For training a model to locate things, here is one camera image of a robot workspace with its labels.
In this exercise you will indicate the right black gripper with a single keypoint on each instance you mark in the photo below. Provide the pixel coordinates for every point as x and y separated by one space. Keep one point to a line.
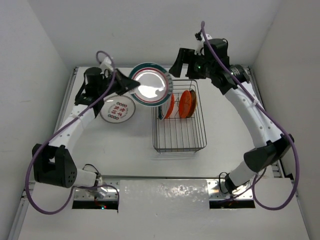
188 56

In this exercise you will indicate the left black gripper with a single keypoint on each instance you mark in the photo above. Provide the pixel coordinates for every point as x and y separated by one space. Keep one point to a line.
127 83

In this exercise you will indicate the white plate red characters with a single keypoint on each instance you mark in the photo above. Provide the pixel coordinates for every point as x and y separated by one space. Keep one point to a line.
117 109

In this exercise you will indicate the white plate green rim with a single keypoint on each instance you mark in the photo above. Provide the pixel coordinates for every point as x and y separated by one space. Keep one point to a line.
156 84

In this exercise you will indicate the orange plastic plate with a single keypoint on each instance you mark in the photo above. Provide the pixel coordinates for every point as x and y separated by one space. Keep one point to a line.
185 103
165 110

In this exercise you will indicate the brown patterned plate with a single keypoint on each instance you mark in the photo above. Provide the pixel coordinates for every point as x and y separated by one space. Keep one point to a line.
193 103

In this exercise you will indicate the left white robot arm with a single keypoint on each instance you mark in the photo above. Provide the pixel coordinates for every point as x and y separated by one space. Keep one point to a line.
53 163

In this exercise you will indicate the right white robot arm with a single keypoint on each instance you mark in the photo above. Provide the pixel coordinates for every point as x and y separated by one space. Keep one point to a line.
270 144

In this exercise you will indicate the grey wire dish rack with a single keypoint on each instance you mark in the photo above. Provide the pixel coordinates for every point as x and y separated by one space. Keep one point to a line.
179 135

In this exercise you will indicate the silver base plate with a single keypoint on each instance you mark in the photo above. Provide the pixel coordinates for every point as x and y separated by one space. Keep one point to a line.
114 190

